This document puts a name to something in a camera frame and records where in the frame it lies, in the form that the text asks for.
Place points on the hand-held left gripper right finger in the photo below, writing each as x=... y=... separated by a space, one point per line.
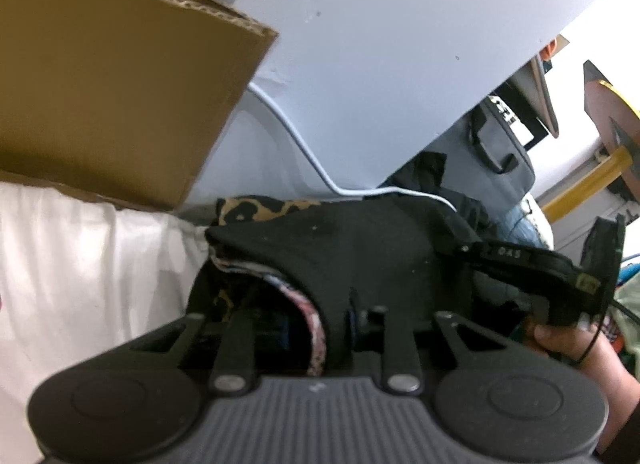
x=395 y=349

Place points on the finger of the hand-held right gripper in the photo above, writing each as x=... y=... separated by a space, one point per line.
x=510 y=256

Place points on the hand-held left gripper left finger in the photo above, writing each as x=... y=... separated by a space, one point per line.
x=240 y=339

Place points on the black shorts with bear print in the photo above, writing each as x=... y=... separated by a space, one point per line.
x=350 y=254

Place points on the person's right forearm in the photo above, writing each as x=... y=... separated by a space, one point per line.
x=617 y=394

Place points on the black clothes pile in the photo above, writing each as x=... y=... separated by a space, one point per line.
x=425 y=173

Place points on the person's right hand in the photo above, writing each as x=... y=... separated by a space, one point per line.
x=565 y=341

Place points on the blue jeans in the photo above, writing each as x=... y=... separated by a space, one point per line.
x=525 y=229

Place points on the green cloth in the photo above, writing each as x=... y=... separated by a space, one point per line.
x=632 y=324

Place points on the yellow metal bar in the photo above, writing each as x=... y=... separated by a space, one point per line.
x=585 y=183

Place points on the leopard print cloth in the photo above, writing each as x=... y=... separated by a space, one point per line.
x=250 y=211

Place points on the round wooden board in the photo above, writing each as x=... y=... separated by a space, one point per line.
x=600 y=113

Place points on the cream bear print bed sheet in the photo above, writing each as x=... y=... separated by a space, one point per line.
x=75 y=269

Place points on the orange cloth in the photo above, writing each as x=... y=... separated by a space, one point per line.
x=550 y=48

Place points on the folded brown cardboard sheet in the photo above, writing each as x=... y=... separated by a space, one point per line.
x=125 y=93

